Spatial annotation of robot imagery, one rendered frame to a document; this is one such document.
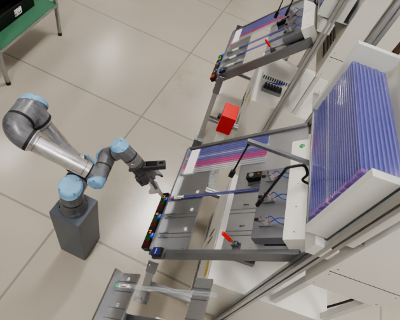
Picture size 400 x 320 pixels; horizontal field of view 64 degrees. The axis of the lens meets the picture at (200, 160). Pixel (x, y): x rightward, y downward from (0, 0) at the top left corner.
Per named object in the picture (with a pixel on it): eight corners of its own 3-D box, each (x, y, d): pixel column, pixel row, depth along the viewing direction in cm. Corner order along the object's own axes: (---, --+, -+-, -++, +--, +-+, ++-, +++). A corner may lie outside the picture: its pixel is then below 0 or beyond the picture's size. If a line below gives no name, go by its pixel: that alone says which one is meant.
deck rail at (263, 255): (155, 259, 154) (148, 253, 150) (157, 255, 155) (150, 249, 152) (304, 262, 117) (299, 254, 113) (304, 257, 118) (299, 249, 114)
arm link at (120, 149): (112, 138, 150) (124, 133, 145) (126, 153, 156) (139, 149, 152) (105, 150, 145) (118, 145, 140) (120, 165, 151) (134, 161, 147)
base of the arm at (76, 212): (53, 211, 169) (49, 202, 161) (70, 189, 178) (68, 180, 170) (77, 223, 168) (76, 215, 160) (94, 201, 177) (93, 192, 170)
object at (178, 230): (156, 253, 153) (152, 249, 151) (192, 153, 194) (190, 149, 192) (188, 253, 143) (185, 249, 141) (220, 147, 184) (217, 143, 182)
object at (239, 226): (225, 256, 135) (220, 250, 132) (249, 145, 176) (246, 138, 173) (304, 256, 118) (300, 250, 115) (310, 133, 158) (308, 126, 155)
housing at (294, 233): (294, 258, 121) (282, 239, 112) (301, 161, 151) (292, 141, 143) (316, 258, 116) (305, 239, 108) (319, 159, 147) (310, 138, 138)
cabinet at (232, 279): (183, 307, 208) (206, 281, 159) (208, 216, 251) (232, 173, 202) (276, 340, 209) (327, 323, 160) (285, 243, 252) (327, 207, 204)
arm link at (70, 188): (55, 204, 161) (51, 190, 151) (66, 182, 170) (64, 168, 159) (79, 210, 162) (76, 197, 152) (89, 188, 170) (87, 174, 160)
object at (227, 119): (186, 180, 266) (209, 116, 204) (194, 159, 281) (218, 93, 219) (213, 190, 266) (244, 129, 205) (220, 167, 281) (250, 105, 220)
